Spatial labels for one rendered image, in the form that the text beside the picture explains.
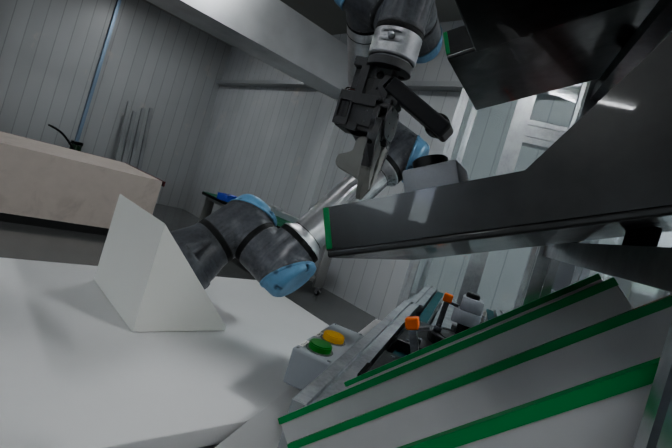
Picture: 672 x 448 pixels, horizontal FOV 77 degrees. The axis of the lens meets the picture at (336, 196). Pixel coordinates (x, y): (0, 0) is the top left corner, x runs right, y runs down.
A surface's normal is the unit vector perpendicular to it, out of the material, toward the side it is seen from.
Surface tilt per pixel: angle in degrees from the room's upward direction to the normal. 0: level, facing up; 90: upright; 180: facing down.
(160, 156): 90
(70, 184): 90
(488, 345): 90
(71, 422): 0
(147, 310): 90
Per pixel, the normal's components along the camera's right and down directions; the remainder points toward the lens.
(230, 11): 0.66, 0.20
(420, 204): -0.47, -0.14
